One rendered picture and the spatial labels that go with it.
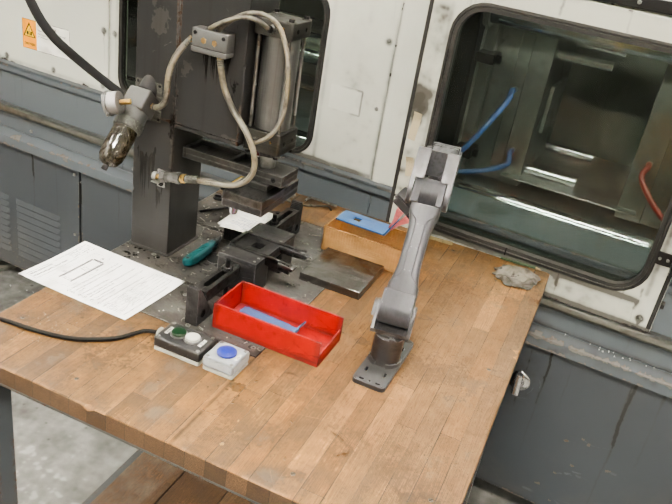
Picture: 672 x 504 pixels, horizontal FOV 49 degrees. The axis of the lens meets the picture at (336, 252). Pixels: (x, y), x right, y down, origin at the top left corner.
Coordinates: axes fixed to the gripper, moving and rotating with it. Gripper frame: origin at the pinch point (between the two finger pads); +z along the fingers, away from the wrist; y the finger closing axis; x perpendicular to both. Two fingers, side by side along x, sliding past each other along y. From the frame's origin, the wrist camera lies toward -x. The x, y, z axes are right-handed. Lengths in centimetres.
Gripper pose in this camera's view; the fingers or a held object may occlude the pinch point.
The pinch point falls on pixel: (392, 226)
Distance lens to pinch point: 193.0
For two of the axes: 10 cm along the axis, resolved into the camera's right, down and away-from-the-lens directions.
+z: -6.1, 6.0, 5.2
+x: -3.9, 3.5, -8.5
